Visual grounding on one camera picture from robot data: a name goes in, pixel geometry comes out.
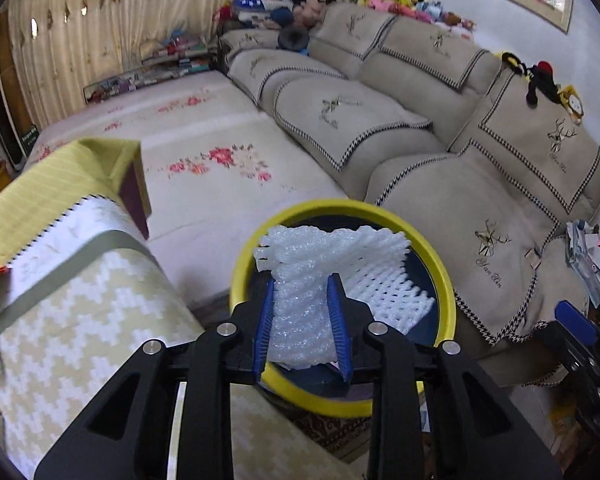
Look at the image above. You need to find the white foam net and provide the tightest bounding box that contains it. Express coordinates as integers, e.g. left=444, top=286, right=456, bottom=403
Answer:
left=252, top=227, right=438, bottom=371

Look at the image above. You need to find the dark neck pillow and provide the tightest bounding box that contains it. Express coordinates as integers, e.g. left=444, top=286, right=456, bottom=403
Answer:
left=278, top=27, right=311, bottom=52

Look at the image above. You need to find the patterned red rug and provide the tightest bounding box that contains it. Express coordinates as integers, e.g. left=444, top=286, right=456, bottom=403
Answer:
left=280, top=400, right=381, bottom=461

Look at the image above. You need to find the beige embroidered curtain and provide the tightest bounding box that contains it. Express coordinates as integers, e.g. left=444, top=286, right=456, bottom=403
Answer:
left=0, top=0, right=286, bottom=131

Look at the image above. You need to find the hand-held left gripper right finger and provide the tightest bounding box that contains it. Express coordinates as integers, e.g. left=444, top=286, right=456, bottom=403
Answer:
left=326, top=272, right=563, bottom=480

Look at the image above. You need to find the black tower fan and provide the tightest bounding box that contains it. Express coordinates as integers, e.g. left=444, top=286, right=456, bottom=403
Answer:
left=0, top=79, right=23, bottom=171

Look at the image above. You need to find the yellow lion plush toy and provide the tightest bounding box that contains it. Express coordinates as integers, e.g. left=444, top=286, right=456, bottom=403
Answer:
left=557, top=85, right=586, bottom=123

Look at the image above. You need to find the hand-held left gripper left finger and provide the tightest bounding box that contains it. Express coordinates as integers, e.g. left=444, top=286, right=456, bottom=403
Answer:
left=34, top=280, right=276, bottom=480

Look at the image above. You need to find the yellow rimmed black trash bin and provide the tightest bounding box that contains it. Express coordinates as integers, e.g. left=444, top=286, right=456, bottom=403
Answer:
left=228, top=199, right=457, bottom=418

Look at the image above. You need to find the dark green box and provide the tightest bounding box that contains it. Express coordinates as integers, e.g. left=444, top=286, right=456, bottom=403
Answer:
left=20, top=125, right=41, bottom=158

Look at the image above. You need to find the beige sofa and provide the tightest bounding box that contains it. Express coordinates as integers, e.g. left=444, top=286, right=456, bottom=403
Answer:
left=220, top=2, right=600, bottom=391

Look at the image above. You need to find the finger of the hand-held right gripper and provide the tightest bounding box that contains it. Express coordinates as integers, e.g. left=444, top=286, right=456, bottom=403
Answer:
left=534, top=300, right=600, bottom=386

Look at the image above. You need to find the black and yellow plush toy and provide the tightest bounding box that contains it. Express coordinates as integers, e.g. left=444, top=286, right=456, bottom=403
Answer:
left=500, top=50, right=561, bottom=108

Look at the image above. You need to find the glass low table with books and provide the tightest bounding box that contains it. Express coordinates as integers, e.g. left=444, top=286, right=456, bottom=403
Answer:
left=82, top=35, right=221, bottom=106

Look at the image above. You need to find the floral floor mat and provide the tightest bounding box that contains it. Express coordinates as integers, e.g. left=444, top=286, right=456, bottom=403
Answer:
left=22, top=70, right=351, bottom=306

